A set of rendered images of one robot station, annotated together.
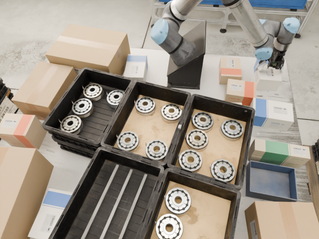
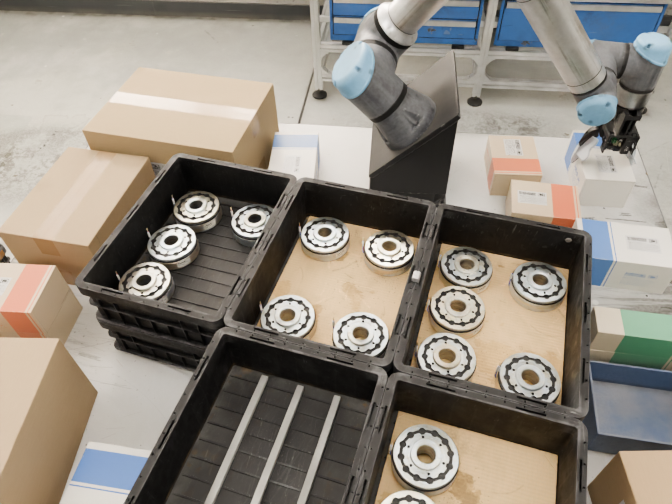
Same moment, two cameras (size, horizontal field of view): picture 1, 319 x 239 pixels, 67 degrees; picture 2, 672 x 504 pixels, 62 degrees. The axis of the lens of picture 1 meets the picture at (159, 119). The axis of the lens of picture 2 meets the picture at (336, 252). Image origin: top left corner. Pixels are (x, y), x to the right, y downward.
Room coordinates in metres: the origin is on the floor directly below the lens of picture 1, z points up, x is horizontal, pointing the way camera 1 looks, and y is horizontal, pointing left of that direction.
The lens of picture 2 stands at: (-0.07, 0.09, 1.72)
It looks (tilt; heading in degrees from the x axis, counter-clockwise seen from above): 49 degrees down; 357
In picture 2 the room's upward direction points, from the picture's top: 2 degrees counter-clockwise
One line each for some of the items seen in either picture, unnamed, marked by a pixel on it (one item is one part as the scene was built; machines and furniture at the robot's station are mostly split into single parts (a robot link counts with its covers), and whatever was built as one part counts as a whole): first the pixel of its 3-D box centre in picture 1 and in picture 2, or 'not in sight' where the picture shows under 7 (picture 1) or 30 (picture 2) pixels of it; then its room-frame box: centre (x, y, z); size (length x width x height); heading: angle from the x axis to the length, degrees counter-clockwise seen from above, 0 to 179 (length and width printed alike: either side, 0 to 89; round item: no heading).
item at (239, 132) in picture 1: (232, 128); (539, 281); (0.57, -0.34, 0.86); 0.10 x 0.10 x 0.01
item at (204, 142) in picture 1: (197, 138); (457, 307); (0.53, -0.17, 0.86); 0.10 x 0.10 x 0.01
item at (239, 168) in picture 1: (211, 142); (494, 314); (0.50, -0.23, 0.87); 0.40 x 0.30 x 0.11; 157
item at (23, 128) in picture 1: (19, 127); (14, 297); (0.69, 0.72, 0.81); 0.16 x 0.12 x 0.07; 80
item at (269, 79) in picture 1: (266, 73); (597, 167); (1.01, -0.67, 0.75); 0.20 x 0.12 x 0.09; 168
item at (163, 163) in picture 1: (148, 118); (338, 261); (0.62, 0.05, 0.92); 0.40 x 0.30 x 0.02; 157
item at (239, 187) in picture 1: (213, 136); (499, 298); (0.50, -0.23, 0.92); 0.40 x 0.30 x 0.02; 157
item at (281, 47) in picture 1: (282, 43); (634, 93); (0.99, -0.67, 0.98); 0.08 x 0.08 x 0.05
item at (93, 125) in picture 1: (93, 108); (200, 246); (0.73, 0.33, 0.87); 0.40 x 0.30 x 0.11; 157
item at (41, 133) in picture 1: (26, 134); (30, 317); (0.69, 0.72, 0.74); 0.16 x 0.12 x 0.07; 78
